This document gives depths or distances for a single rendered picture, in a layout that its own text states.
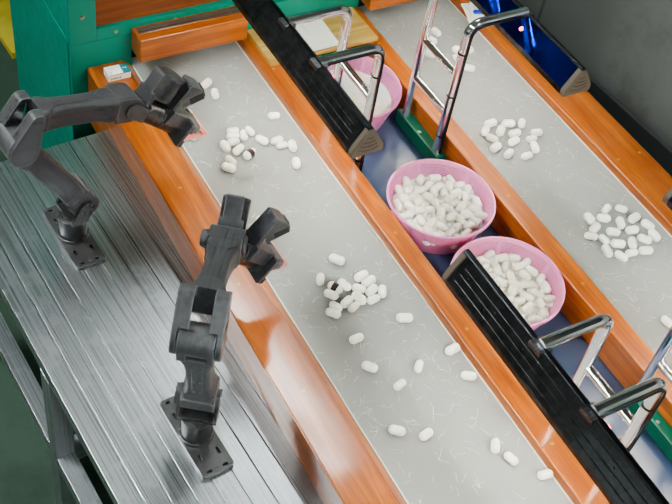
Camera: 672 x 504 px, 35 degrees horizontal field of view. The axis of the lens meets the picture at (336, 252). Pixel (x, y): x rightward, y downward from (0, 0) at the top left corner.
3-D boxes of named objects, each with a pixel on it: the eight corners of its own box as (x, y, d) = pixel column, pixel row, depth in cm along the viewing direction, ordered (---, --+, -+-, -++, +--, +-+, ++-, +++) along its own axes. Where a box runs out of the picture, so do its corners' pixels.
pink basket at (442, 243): (445, 282, 252) (454, 256, 245) (358, 222, 261) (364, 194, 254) (507, 225, 267) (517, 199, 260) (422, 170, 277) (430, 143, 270)
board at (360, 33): (271, 66, 282) (271, 63, 281) (246, 33, 290) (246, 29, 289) (378, 40, 296) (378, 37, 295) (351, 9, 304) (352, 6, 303)
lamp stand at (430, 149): (433, 169, 277) (472, 28, 244) (394, 120, 288) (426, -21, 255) (493, 151, 285) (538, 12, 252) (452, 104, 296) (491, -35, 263)
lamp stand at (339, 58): (297, 211, 261) (318, 66, 228) (260, 157, 272) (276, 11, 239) (364, 190, 269) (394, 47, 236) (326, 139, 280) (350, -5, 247)
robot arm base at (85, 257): (68, 179, 248) (39, 189, 245) (105, 237, 238) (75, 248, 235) (70, 203, 254) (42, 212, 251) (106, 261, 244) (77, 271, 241)
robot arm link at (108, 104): (129, 76, 230) (-5, 93, 211) (150, 100, 226) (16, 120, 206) (118, 122, 238) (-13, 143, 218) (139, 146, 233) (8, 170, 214)
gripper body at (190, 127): (180, 99, 244) (157, 89, 238) (199, 128, 239) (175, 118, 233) (163, 120, 246) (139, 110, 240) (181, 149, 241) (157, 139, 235)
